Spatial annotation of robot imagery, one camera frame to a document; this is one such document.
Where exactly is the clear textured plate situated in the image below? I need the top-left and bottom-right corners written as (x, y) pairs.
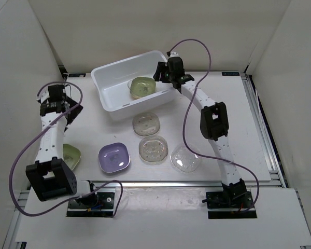
top-left (170, 144), bottom-right (202, 173)
top-left (126, 76), bottom-right (158, 99)

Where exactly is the clear plate with slots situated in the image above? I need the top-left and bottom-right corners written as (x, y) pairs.
top-left (132, 112), bottom-right (160, 136)

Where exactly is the purple square plate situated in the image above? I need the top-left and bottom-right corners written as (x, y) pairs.
top-left (98, 143), bottom-right (131, 174)

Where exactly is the clear plate with dots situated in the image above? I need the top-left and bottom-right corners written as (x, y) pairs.
top-left (138, 135), bottom-right (168, 164)

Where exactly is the clear textured plate front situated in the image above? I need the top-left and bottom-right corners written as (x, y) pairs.
top-left (170, 144), bottom-right (202, 173)

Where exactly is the yellow square plate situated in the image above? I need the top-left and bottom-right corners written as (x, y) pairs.
top-left (131, 93), bottom-right (141, 99)

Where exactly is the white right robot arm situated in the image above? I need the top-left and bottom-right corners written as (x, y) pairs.
top-left (153, 56), bottom-right (247, 208)

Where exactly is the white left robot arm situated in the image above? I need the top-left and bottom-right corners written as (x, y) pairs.
top-left (25, 84), bottom-right (99, 208)

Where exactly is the white plastic bin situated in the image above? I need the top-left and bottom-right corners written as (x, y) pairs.
top-left (91, 50), bottom-right (177, 121)

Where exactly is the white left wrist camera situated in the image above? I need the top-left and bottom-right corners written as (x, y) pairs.
top-left (37, 91), bottom-right (49, 104)

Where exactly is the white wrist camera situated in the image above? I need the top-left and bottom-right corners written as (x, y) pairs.
top-left (166, 51), bottom-right (179, 58)
top-left (37, 91), bottom-right (49, 104)

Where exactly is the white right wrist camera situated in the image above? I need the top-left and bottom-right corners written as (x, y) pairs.
top-left (166, 51), bottom-right (179, 58)

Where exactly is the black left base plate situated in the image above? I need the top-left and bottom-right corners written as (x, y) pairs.
top-left (66, 190), bottom-right (115, 218)

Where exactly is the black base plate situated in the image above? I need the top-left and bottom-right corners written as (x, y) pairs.
top-left (66, 190), bottom-right (115, 218)
top-left (202, 191), bottom-right (257, 219)

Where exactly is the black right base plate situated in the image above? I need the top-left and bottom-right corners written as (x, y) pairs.
top-left (202, 191), bottom-right (257, 219)

